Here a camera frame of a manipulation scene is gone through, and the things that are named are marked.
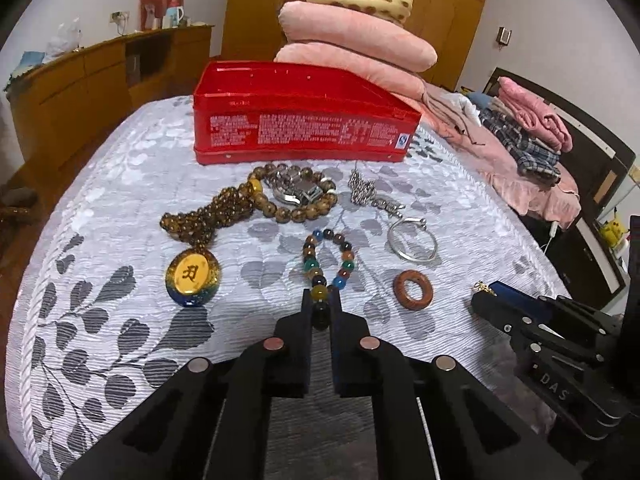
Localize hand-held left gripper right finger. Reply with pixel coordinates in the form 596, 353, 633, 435
327, 292, 583, 480

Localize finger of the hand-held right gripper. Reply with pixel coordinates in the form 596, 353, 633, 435
471, 294, 602, 367
487, 281, 622, 342

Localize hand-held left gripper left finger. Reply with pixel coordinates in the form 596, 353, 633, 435
60, 290, 314, 480

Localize multicolour bead bracelet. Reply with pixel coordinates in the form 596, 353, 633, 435
300, 227, 357, 331

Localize brown wooden ring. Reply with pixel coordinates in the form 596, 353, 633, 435
393, 270, 431, 307

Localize silver bangle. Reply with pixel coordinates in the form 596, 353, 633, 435
387, 215, 442, 263

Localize brown bead bracelet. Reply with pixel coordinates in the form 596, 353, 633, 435
247, 162, 339, 224

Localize brown bead necklace gold pendant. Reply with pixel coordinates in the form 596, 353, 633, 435
160, 175, 263, 309

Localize silver chain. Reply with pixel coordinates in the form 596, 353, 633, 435
348, 162, 406, 216

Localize silver wristwatch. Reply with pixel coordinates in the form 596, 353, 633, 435
264, 166, 337, 209

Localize red tin box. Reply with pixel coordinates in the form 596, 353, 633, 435
193, 60, 422, 166

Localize yellow plush toy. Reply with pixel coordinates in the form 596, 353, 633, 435
599, 212, 627, 249

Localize plaid folded clothes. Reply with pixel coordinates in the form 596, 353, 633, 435
477, 105, 562, 187

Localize dark wooden headboard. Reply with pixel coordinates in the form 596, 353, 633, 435
492, 67, 638, 311

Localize pink folded garment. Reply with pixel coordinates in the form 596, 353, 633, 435
497, 76, 574, 154

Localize white crumpled cloth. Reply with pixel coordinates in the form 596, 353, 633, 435
454, 94, 483, 120

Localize grey leaf pattern bedspread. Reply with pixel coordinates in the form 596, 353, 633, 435
5, 95, 576, 480

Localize large folded pink quilt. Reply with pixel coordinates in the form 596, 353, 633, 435
277, 1, 439, 72

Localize wooden wardrobe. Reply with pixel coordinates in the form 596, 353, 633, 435
220, 0, 491, 91

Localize yellow brown-spotted blanket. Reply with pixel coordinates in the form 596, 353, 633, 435
305, 0, 415, 26

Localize wooden sideboard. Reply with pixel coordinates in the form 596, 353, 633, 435
7, 25, 215, 173

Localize white plastic bag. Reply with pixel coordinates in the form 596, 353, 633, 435
42, 17, 84, 61

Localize white charger cable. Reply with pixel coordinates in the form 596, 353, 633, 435
541, 220, 564, 252

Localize red photo frame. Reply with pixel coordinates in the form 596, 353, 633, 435
140, 0, 164, 31

